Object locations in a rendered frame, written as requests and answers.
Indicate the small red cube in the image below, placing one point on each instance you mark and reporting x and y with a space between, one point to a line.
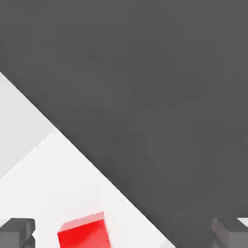
84 232

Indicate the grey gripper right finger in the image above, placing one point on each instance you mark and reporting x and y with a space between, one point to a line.
230 237

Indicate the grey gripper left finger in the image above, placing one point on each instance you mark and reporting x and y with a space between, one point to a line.
16 233

